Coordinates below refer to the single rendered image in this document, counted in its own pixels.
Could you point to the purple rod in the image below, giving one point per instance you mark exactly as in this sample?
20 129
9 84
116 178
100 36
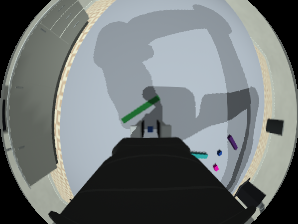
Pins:
231 140

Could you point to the turquoise rod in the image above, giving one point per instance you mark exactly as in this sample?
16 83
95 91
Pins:
200 155

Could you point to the green rod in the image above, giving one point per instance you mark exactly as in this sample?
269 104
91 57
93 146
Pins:
140 109

